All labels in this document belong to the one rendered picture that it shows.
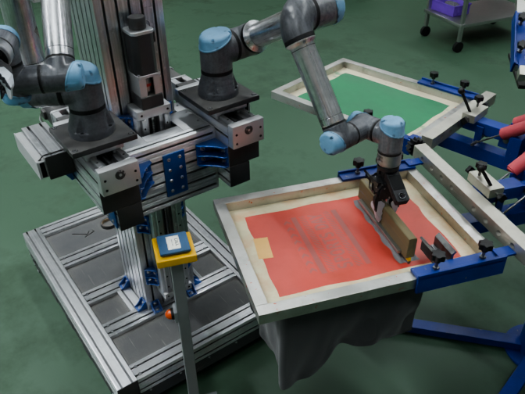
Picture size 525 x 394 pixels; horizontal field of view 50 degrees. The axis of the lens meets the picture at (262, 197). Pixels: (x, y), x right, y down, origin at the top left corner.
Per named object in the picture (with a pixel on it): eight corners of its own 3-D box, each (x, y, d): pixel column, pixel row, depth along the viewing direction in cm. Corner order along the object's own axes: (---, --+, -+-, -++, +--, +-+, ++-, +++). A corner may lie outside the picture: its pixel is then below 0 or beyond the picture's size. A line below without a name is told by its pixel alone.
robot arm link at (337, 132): (280, -6, 161) (344, 154, 167) (308, -13, 167) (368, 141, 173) (258, 10, 170) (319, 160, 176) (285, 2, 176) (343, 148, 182)
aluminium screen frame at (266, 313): (258, 325, 158) (258, 315, 156) (213, 208, 204) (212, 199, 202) (502, 267, 176) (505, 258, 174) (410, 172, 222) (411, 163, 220)
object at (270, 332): (280, 394, 190) (280, 302, 166) (245, 301, 226) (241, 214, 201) (289, 392, 191) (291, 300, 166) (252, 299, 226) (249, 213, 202)
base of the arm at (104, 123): (62, 128, 191) (55, 101, 185) (104, 116, 198) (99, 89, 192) (78, 146, 181) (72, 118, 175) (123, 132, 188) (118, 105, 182)
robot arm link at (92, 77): (104, 109, 180) (96, 69, 172) (60, 113, 178) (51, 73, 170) (106, 94, 189) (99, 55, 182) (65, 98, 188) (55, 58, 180)
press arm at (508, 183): (478, 205, 196) (481, 194, 194) (469, 196, 201) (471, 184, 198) (521, 197, 200) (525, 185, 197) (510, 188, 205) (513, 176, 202)
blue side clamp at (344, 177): (341, 193, 213) (343, 177, 209) (337, 186, 217) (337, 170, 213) (413, 180, 220) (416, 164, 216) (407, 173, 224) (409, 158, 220)
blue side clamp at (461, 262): (416, 294, 169) (419, 276, 165) (407, 282, 173) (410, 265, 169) (502, 273, 176) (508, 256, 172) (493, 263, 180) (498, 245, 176)
